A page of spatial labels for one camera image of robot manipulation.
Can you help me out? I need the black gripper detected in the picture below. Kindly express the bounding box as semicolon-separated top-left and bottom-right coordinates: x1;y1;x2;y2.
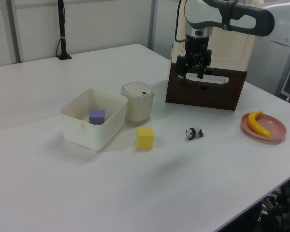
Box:
176;34;213;86

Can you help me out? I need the dark brown wooden drawer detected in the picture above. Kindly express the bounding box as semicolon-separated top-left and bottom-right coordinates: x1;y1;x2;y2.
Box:
165;58;247;112

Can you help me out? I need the white open plastic bin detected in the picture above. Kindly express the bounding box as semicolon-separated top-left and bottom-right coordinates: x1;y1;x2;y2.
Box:
59;87;129;152

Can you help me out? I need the cream wooden cabinet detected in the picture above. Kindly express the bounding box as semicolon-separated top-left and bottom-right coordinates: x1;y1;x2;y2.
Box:
171;0;256;73

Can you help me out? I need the small panda figurine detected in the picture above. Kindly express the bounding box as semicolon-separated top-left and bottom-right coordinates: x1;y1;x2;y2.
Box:
185;127;205;142

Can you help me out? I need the white lidded container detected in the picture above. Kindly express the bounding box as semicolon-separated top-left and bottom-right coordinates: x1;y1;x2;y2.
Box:
121;81;155;122

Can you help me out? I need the yellow foam cube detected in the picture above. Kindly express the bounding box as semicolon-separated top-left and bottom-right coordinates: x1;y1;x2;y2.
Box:
136;126;155;149

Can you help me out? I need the yellow banana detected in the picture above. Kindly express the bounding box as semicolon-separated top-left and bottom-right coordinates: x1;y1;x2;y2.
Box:
246;111;273;138

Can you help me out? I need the grey metal rack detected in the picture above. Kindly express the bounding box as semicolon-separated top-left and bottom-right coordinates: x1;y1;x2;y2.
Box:
275;45;290;108

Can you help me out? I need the pink plate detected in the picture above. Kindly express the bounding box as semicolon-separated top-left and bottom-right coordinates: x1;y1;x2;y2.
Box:
240;113;288;145

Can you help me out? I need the purple foam cube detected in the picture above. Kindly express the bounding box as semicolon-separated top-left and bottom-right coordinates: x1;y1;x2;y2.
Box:
89;109;106;126

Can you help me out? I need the black pole stand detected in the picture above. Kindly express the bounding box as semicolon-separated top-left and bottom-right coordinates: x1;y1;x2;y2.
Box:
57;0;73;60

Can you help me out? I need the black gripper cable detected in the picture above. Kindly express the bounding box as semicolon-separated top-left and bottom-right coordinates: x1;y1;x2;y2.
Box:
174;0;187;43

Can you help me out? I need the black cable tangle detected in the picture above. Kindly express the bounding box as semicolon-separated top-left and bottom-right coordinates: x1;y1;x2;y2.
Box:
255;173;290;232

